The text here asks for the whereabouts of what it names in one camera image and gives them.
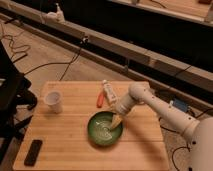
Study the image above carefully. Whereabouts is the black floor cable right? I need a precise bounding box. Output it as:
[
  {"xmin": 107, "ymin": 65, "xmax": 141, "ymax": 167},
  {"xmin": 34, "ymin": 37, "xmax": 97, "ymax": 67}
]
[{"xmin": 158, "ymin": 108, "xmax": 213, "ymax": 171}]

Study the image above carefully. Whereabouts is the white tube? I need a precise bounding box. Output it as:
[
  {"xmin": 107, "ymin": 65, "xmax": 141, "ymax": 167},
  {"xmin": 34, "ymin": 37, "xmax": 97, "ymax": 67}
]
[{"xmin": 102, "ymin": 80, "xmax": 118, "ymax": 106}]

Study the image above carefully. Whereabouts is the green ceramic bowl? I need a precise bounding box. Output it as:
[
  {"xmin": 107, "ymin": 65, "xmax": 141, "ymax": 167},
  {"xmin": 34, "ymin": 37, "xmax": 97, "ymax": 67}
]
[{"xmin": 87, "ymin": 111, "xmax": 123, "ymax": 146}]

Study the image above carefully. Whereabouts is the black office chair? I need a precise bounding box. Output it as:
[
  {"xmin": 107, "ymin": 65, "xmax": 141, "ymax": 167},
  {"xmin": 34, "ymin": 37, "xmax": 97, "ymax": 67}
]
[{"xmin": 0, "ymin": 41, "xmax": 37, "ymax": 164}]

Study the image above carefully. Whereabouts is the black floor cable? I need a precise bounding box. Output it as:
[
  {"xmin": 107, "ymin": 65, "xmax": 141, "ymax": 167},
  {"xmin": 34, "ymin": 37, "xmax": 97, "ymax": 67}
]
[
  {"xmin": 0, "ymin": 19, "xmax": 90, "ymax": 82},
  {"xmin": 158, "ymin": 108, "xmax": 213, "ymax": 171}
]

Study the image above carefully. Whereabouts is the black floor cable left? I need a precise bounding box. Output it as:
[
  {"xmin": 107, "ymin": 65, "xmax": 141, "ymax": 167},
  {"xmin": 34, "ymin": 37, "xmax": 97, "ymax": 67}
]
[{"xmin": 0, "ymin": 19, "xmax": 90, "ymax": 82}]

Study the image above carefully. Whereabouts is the white plastic cup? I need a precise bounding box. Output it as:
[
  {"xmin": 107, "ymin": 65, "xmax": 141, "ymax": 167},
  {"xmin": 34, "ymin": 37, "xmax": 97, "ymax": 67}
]
[{"xmin": 44, "ymin": 91, "xmax": 63, "ymax": 114}]

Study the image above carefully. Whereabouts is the black remote control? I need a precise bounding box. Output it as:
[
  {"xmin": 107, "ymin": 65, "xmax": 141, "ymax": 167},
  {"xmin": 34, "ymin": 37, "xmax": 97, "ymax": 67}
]
[{"xmin": 24, "ymin": 140, "xmax": 43, "ymax": 166}]

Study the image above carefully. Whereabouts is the blue box on floor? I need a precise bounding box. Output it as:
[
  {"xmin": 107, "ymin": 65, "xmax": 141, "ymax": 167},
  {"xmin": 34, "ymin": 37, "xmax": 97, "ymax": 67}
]
[{"xmin": 173, "ymin": 99, "xmax": 188, "ymax": 112}]

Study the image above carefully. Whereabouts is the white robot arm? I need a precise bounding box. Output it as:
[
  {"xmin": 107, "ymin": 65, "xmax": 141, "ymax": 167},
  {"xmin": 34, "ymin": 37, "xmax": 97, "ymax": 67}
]
[{"xmin": 110, "ymin": 83, "xmax": 213, "ymax": 171}]

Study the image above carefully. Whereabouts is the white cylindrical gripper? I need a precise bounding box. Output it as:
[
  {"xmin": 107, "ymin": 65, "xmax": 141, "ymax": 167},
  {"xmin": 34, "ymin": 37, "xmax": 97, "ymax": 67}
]
[{"xmin": 110, "ymin": 93, "xmax": 136, "ymax": 130}]

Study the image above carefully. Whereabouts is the orange marker pen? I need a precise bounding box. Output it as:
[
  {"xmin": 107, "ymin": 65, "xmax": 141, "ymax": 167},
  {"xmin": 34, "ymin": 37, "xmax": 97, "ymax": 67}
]
[{"xmin": 96, "ymin": 91, "xmax": 105, "ymax": 108}]

